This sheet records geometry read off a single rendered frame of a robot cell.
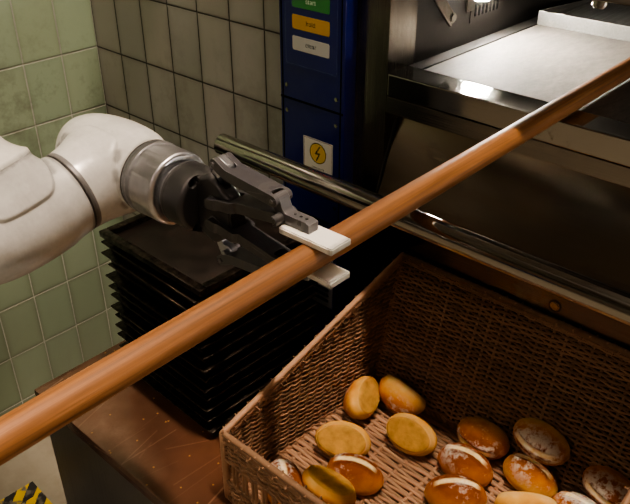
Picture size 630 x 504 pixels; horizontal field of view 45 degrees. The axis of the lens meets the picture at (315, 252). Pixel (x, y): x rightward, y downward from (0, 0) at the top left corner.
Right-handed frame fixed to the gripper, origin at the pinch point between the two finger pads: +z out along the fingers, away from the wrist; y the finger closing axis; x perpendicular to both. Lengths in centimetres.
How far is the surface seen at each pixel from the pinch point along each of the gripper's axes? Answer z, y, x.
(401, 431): -10, 57, -34
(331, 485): -11, 55, -16
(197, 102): -84, 20, -55
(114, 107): -118, 30, -55
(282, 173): -20.2, 3.6, -16.3
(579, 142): 4, 4, -53
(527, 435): 9, 51, -42
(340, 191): -10.4, 3.0, -16.4
